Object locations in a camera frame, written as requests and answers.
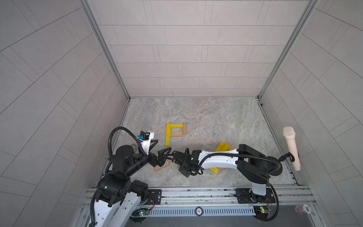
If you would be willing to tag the natural wood block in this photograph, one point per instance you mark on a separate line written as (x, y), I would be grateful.
(176, 134)
(157, 168)
(184, 128)

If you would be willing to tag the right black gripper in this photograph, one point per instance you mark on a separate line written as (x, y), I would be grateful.
(183, 172)

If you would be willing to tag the right circuit board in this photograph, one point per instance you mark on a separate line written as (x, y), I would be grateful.
(262, 211)

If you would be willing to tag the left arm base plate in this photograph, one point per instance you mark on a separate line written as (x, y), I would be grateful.
(153, 197)

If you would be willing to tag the yellow block pair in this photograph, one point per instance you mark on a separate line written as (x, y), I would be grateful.
(226, 147)
(220, 147)

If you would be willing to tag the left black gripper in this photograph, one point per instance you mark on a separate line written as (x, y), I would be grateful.
(159, 161)

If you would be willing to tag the circuit board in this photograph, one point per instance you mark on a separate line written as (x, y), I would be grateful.
(262, 211)
(141, 212)

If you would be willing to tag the beige cylinder post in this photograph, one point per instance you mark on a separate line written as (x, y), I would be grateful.
(290, 137)

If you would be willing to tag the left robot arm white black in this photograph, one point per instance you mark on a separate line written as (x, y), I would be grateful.
(117, 198)

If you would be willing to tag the left circuit board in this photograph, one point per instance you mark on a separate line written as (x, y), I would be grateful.
(141, 212)

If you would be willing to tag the yellow block right pair inner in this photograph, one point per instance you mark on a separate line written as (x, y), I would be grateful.
(220, 147)

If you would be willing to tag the yellow block right pair outer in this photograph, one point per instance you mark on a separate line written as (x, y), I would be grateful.
(226, 147)

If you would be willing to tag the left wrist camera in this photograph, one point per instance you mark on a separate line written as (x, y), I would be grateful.
(145, 140)

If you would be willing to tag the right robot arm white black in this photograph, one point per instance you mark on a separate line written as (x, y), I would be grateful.
(253, 165)

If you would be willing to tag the aluminium rail frame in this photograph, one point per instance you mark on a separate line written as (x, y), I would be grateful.
(219, 202)

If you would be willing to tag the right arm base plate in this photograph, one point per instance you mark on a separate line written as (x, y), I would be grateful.
(245, 196)

